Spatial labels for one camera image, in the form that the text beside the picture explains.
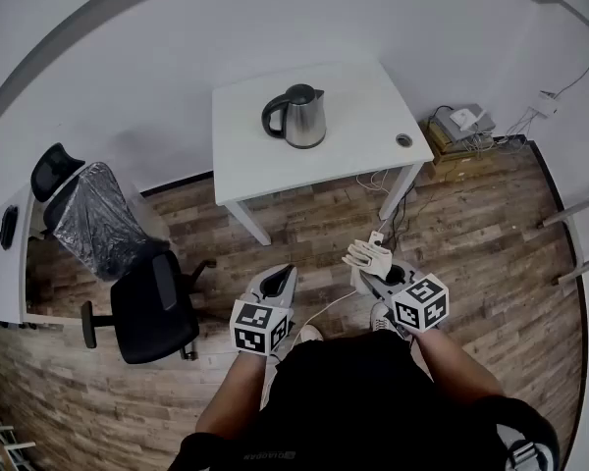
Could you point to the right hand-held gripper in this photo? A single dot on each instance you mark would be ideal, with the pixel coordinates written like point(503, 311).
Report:
point(419, 304)

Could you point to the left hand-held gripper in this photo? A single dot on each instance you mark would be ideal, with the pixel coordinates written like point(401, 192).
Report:
point(255, 327)

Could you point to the white towel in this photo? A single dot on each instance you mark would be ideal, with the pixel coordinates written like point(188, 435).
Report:
point(368, 258)

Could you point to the person's right forearm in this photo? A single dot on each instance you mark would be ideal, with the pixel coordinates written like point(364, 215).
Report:
point(451, 366)

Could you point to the person's left forearm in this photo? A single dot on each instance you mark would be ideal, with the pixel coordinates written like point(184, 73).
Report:
point(235, 390)

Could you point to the person's right white shoe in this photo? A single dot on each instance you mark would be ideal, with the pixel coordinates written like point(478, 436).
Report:
point(381, 318)

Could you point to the person's white shoe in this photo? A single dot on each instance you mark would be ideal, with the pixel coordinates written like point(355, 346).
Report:
point(381, 318)
point(310, 332)

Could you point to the person's left white shoe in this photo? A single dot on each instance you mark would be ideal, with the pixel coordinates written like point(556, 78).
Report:
point(310, 332)

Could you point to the black office chair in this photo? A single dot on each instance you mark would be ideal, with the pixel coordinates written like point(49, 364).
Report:
point(152, 317)

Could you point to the person's black shirt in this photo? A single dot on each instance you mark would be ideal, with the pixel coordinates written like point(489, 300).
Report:
point(348, 400)

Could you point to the brown cardboard box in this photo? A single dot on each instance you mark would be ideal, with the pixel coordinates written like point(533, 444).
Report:
point(442, 147)

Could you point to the grey flat device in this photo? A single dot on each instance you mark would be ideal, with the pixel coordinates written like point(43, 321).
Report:
point(444, 124)

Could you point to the white table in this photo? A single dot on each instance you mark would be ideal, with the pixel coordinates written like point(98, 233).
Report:
point(363, 116)

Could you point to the white adapter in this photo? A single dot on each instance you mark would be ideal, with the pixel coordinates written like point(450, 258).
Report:
point(464, 117)

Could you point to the clear plastic chair cover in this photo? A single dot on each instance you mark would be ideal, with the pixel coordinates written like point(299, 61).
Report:
point(93, 214)

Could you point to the white desk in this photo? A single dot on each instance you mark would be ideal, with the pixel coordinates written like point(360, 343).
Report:
point(10, 277)

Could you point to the black flat case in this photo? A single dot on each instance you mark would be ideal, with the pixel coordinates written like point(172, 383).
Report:
point(8, 227)

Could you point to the white metal rack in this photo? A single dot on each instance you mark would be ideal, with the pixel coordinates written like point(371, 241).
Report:
point(0, 442)

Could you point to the white wall socket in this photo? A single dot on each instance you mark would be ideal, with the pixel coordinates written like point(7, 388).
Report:
point(548, 102)

